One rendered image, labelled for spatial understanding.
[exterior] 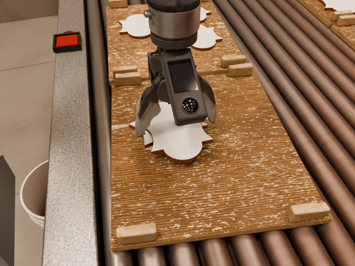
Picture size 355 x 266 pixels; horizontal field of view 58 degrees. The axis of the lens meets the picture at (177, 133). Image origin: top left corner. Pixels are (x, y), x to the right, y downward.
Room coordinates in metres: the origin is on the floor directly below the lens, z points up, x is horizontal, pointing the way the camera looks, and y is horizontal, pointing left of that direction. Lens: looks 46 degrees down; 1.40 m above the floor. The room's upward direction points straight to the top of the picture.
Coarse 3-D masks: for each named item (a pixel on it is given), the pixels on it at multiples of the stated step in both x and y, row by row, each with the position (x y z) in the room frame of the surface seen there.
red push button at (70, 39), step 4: (60, 36) 0.85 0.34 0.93; (64, 36) 0.85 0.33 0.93; (68, 36) 0.85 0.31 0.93; (72, 36) 0.85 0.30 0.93; (76, 36) 0.85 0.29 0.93; (60, 40) 0.83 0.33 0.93; (64, 40) 0.83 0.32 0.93; (68, 40) 0.83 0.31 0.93; (72, 40) 0.83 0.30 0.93; (76, 40) 0.83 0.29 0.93; (56, 44) 0.80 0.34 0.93; (60, 44) 0.80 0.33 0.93; (64, 44) 0.80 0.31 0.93; (68, 44) 0.80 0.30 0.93
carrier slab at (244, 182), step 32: (128, 96) 0.57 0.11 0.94; (224, 96) 0.57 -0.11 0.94; (256, 96) 0.57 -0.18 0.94; (128, 128) 0.46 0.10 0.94; (224, 128) 0.46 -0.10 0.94; (256, 128) 0.46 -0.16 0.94; (128, 160) 0.38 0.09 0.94; (160, 160) 0.38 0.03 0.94; (192, 160) 0.38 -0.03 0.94; (224, 160) 0.38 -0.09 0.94; (256, 160) 0.38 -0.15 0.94; (288, 160) 0.38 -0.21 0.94; (128, 192) 0.31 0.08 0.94; (160, 192) 0.31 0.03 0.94; (192, 192) 0.31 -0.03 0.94; (224, 192) 0.31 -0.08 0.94; (256, 192) 0.31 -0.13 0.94; (288, 192) 0.31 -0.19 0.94; (128, 224) 0.25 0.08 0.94; (160, 224) 0.25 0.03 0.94; (192, 224) 0.25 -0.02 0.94; (224, 224) 0.25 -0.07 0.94; (256, 224) 0.25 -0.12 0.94; (288, 224) 0.25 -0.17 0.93
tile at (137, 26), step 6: (132, 18) 0.93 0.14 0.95; (138, 18) 0.93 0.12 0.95; (144, 18) 0.93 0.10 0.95; (120, 24) 0.90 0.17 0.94; (126, 24) 0.89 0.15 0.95; (132, 24) 0.89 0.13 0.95; (138, 24) 0.89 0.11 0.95; (144, 24) 0.89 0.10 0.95; (126, 30) 0.85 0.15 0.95; (132, 30) 0.85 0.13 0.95; (138, 30) 0.85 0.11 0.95; (144, 30) 0.85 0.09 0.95; (132, 36) 0.83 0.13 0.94; (138, 36) 0.82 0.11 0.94; (144, 36) 0.82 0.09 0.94
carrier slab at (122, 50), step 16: (208, 0) 1.08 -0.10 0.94; (112, 16) 0.96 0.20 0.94; (128, 16) 0.96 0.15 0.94; (208, 16) 0.96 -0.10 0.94; (112, 32) 0.86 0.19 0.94; (224, 32) 0.86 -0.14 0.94; (112, 48) 0.77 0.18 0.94; (128, 48) 0.77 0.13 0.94; (144, 48) 0.77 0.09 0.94; (224, 48) 0.77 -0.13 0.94; (112, 64) 0.69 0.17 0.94; (128, 64) 0.69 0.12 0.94; (144, 64) 0.69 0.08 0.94; (208, 64) 0.69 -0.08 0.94; (112, 80) 0.63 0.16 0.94
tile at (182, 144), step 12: (156, 120) 0.46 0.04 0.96; (168, 120) 0.46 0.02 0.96; (156, 132) 0.42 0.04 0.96; (168, 132) 0.42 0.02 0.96; (180, 132) 0.42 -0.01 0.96; (192, 132) 0.42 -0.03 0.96; (204, 132) 0.42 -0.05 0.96; (156, 144) 0.39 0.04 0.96; (168, 144) 0.39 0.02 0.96; (180, 144) 0.39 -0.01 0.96; (192, 144) 0.39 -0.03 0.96; (168, 156) 0.37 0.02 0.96; (180, 156) 0.37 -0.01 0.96; (192, 156) 0.37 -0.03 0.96
